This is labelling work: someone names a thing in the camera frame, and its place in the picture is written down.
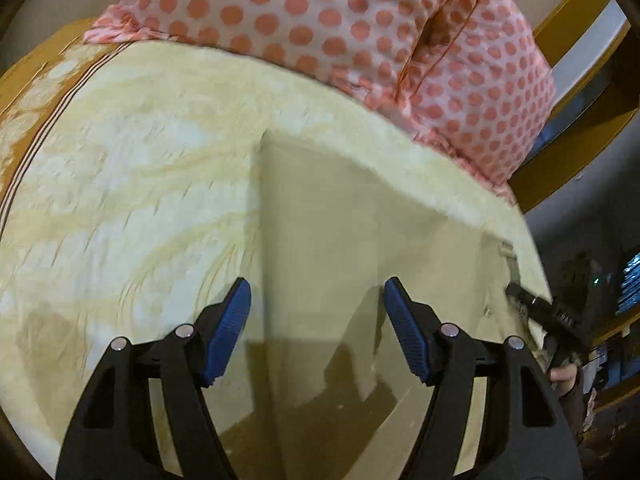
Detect beige khaki pants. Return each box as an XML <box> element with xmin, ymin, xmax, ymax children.
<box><xmin>222</xmin><ymin>132</ymin><xmax>532</xmax><ymax>479</ymax></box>

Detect person's right hand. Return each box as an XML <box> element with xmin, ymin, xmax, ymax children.
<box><xmin>548</xmin><ymin>363</ymin><xmax>579</xmax><ymax>398</ymax></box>

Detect cluttered side table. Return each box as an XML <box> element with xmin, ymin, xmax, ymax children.
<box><xmin>558</xmin><ymin>252</ymin><xmax>639</xmax><ymax>436</ymax></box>

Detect lower pink polka-dot pillow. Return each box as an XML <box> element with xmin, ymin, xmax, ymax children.
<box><xmin>398</xmin><ymin>0</ymin><xmax>555</xmax><ymax>203</ymax></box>

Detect pink polka-dot pillow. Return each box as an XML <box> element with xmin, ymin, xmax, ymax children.
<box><xmin>398</xmin><ymin>0</ymin><xmax>555</xmax><ymax>203</ymax></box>
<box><xmin>85</xmin><ymin>0</ymin><xmax>442</xmax><ymax>108</ymax></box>

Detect yellow patterned bed cover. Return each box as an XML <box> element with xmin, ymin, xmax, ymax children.
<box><xmin>1</xmin><ymin>23</ymin><xmax>549</xmax><ymax>471</ymax></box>

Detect wooden framed dark window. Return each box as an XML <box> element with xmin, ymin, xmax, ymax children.
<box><xmin>509</xmin><ymin>0</ymin><xmax>639</xmax><ymax>212</ymax></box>

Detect upper pink polka-dot pillow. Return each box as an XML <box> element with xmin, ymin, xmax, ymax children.
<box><xmin>85</xmin><ymin>0</ymin><xmax>442</xmax><ymax>108</ymax></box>

